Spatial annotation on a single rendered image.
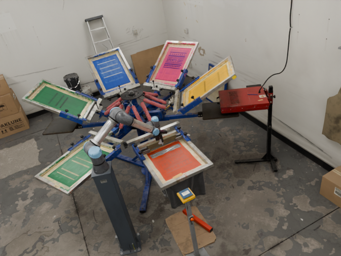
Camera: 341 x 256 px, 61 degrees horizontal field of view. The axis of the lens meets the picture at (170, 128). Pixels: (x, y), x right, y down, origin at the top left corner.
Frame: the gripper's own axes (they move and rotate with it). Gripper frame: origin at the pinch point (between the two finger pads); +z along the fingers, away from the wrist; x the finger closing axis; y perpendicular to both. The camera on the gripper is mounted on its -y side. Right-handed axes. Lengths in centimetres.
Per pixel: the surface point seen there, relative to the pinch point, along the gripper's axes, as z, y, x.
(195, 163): 5.5, -16.2, 46.6
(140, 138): -2.5, 18.1, -20.5
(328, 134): 42, -192, 60
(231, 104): -8, -99, -5
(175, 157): 5.4, -3.3, 25.0
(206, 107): 7, -85, -44
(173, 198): 33, 17, 52
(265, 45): -39, -200, -63
